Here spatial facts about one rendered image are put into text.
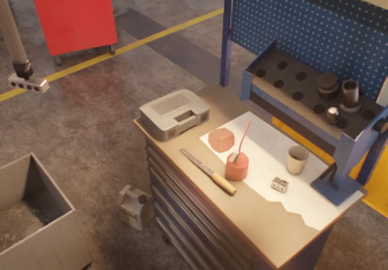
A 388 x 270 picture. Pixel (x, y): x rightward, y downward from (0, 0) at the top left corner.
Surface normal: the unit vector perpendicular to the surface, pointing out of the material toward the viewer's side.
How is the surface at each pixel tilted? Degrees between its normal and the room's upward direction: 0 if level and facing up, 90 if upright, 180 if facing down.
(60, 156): 0
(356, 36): 90
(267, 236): 0
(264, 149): 0
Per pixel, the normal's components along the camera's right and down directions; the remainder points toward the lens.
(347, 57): -0.80, 0.40
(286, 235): 0.00, -0.75
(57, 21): 0.37, 0.62
